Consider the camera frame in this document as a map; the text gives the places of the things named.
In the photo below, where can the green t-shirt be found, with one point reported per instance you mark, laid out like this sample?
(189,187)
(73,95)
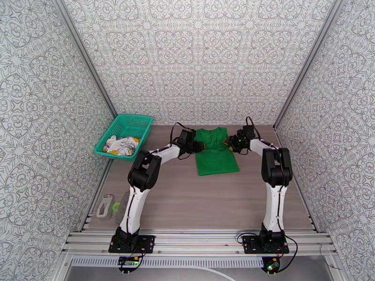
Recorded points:
(215,160)

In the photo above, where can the white printed shirt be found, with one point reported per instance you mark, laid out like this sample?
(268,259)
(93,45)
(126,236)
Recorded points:
(120,145)

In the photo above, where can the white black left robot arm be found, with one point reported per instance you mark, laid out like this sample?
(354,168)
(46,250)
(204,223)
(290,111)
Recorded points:
(133,207)

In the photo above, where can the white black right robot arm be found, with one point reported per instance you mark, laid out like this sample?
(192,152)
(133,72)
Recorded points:
(274,207)

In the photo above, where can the teal plastic basket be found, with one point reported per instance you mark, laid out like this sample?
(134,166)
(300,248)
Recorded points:
(126,129)

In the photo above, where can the green tape roll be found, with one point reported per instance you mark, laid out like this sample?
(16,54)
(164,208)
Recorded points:
(116,205)

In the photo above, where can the grey handheld device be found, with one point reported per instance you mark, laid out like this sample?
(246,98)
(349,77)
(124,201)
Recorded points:
(105,207)

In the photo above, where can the right controller board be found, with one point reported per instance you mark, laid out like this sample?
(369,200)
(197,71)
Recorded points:
(271,265)

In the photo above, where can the controller board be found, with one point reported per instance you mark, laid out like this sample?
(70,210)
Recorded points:
(128,263)
(271,265)

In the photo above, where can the left controller board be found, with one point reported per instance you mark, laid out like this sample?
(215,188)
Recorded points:
(128,263)

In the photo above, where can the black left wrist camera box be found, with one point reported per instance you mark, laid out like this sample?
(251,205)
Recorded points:
(187,135)

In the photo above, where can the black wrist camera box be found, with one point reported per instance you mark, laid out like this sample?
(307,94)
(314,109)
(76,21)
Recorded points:
(187,135)
(249,132)

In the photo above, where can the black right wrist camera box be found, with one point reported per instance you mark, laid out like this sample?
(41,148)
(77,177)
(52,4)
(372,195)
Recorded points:
(249,132)

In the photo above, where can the aluminium rail frame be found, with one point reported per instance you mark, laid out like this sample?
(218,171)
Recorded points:
(199,239)

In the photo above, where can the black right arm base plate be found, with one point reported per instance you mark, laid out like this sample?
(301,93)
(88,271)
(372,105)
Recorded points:
(250,245)

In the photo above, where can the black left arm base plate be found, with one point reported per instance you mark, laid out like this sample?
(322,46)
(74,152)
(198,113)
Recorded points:
(146,243)

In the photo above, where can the aluminium corner post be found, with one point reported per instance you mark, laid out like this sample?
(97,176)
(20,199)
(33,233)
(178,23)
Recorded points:
(307,60)
(85,57)

